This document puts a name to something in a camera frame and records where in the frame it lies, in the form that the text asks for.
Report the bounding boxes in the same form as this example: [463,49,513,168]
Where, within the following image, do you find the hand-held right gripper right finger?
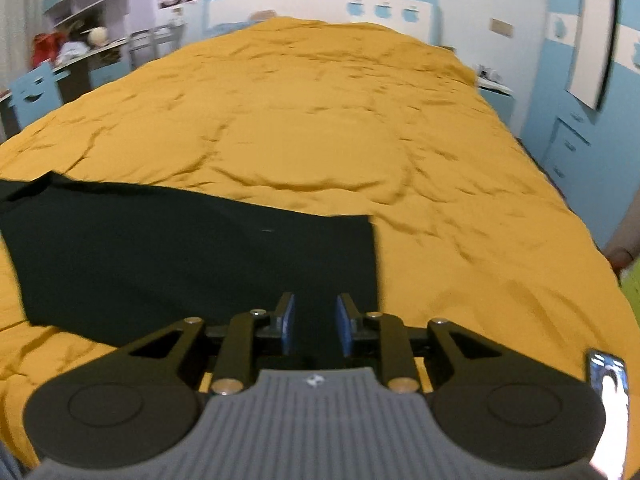
[335,292,507,395]

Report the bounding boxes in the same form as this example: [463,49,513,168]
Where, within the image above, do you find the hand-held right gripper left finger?
[118,291,297,395]

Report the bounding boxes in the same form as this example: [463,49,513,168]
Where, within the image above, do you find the black pants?
[0,171,382,357]

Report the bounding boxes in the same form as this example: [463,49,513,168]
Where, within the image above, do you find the yellow blanket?
[0,17,640,471]

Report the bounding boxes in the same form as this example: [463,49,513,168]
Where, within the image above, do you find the blue white nightstand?
[474,76,515,137]

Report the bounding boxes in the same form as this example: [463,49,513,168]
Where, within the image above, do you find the black smartphone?
[585,348,630,480]

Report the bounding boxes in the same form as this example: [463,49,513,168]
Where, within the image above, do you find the blue wardrobe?
[520,0,640,252]

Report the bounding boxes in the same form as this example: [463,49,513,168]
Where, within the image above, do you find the grey metal rack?
[128,22,184,69]

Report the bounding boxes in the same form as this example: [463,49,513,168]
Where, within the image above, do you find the desk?
[0,36,134,137]

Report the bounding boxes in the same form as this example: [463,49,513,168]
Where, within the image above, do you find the white blue bed headboard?
[202,0,444,50]

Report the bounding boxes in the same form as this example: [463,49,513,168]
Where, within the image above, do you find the blue chair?
[7,62,71,132]

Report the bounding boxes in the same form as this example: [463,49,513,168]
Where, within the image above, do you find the white cloth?
[56,41,92,64]

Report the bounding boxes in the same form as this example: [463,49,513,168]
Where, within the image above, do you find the red bag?
[32,32,67,69]

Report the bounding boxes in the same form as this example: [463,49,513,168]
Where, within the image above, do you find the white cabinet door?
[565,0,621,111]

